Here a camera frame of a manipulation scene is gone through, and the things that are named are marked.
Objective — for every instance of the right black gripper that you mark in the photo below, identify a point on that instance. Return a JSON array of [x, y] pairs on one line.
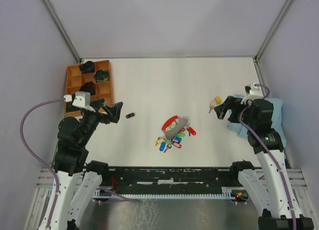
[[232, 103]]

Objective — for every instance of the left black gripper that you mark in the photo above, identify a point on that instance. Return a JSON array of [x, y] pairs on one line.
[[113, 112]]

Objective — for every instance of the yellow tagged key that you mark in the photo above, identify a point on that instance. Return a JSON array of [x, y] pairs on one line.
[[212, 105]]

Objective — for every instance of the bunch of coloured key tags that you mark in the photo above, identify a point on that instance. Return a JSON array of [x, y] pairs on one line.
[[165, 145]]

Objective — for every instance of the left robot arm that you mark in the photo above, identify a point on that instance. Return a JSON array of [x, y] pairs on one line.
[[77, 181]]

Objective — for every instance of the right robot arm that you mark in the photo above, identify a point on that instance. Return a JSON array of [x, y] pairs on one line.
[[274, 201]]

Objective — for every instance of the yellow key tag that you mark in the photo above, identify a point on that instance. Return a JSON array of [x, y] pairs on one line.
[[218, 99]]

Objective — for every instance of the black red rolled sock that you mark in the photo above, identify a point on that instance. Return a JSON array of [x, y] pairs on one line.
[[88, 87]]

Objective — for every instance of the small black usb stick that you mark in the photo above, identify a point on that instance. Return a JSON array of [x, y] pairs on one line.
[[130, 115]]

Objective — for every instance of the orange wooden compartment tray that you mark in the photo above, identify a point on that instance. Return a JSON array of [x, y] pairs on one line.
[[104, 90]]

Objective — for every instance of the green black rolled sock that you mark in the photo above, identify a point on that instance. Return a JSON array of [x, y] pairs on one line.
[[101, 75]]

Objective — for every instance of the black rolled sock top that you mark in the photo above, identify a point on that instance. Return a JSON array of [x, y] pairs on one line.
[[87, 67]]

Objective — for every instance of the light blue folded cloth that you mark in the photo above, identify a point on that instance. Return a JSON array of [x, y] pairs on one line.
[[276, 122]]

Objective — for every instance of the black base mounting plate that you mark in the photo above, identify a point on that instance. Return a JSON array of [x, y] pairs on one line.
[[168, 180]]

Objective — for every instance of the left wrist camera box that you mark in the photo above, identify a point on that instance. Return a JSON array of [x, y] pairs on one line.
[[82, 99]]

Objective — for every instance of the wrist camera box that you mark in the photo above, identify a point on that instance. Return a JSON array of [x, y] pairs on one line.
[[82, 99], [252, 92]]

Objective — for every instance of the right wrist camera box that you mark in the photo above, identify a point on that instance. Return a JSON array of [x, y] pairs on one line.
[[252, 92]]

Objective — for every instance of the white cable duct rail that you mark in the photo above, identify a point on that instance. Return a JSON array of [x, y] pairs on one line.
[[225, 195]]

